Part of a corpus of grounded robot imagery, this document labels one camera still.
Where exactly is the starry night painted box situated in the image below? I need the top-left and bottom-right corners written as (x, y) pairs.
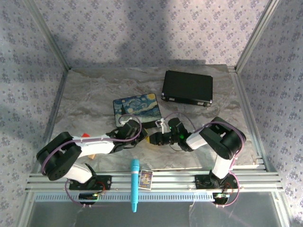
top-left (112, 92), bottom-right (164, 130)

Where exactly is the small picture card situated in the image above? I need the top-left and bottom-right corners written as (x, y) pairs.
top-left (138, 169), bottom-right (154, 191)

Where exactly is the cyan marker pen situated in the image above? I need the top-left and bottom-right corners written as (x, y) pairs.
top-left (130, 158), bottom-right (141, 213)

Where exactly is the black hard case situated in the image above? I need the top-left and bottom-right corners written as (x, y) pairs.
top-left (161, 70), bottom-right (214, 106)

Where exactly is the left controller board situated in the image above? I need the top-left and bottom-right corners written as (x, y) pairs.
top-left (78, 192), bottom-right (98, 202)

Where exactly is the controller board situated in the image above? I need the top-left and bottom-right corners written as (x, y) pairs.
top-left (212, 192), bottom-right (230, 201)
top-left (78, 192), bottom-right (98, 202)

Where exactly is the right controller board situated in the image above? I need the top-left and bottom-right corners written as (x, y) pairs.
top-left (212, 192), bottom-right (230, 201)

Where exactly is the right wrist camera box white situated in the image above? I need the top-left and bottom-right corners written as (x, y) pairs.
top-left (154, 118), bottom-right (168, 133)

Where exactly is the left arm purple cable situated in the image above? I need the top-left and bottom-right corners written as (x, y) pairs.
top-left (40, 114), bottom-right (143, 208)

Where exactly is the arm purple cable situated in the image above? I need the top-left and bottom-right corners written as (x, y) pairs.
top-left (40, 114), bottom-right (143, 208)
top-left (163, 111), bottom-right (247, 209)

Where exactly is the aluminium front rail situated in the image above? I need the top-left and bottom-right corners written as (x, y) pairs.
top-left (24, 171), bottom-right (284, 192)

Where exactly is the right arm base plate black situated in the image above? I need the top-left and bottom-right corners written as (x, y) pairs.
top-left (195, 174), bottom-right (238, 190)

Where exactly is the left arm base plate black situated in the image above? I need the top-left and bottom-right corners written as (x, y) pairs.
top-left (69, 175), bottom-right (113, 191)

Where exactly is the slotted grey cable duct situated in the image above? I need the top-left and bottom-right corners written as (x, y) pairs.
top-left (34, 191), bottom-right (214, 203)

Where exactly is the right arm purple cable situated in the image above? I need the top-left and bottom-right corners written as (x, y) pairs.
top-left (163, 111), bottom-right (247, 209)

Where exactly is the aluminium side rail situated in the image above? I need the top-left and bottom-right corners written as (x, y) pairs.
top-left (227, 65), bottom-right (271, 171)
top-left (32, 68), bottom-right (72, 174)

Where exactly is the aluminium corner post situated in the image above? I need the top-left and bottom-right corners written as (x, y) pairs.
top-left (235, 0), bottom-right (281, 70)
top-left (25, 0), bottom-right (72, 70)

